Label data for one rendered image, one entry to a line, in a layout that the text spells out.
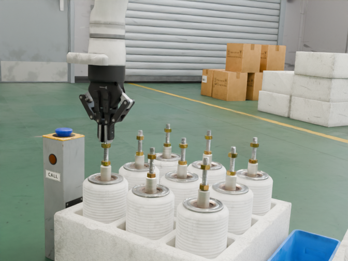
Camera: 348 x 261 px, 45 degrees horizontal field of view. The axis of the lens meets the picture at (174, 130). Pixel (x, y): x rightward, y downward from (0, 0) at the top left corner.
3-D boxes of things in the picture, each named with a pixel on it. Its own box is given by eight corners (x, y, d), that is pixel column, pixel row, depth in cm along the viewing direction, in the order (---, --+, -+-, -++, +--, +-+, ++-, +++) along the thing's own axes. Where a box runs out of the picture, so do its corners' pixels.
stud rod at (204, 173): (200, 196, 77) (203, 156, 75) (206, 196, 77) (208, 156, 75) (200, 197, 76) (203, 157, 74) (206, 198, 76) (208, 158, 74)
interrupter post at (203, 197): (212, 207, 76) (213, 190, 76) (202, 210, 75) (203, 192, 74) (203, 203, 78) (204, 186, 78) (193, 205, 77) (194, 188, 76)
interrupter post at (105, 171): (103, 183, 87) (103, 168, 87) (98, 179, 89) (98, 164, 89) (113, 181, 89) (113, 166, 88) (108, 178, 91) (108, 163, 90)
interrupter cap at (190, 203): (232, 209, 76) (232, 205, 76) (200, 218, 71) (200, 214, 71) (205, 197, 82) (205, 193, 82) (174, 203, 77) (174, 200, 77)
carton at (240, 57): (259, 72, 449) (261, 44, 443) (241, 72, 437) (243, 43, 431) (242, 70, 474) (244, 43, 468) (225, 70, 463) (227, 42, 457)
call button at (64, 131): (63, 140, 97) (63, 131, 97) (51, 137, 100) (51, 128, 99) (75, 136, 101) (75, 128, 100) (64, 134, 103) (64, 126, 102)
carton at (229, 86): (245, 100, 447) (247, 72, 441) (227, 101, 437) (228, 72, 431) (230, 97, 473) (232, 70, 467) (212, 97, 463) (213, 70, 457)
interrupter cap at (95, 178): (97, 188, 84) (97, 185, 84) (82, 178, 90) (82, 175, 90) (129, 183, 88) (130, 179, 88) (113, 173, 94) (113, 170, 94)
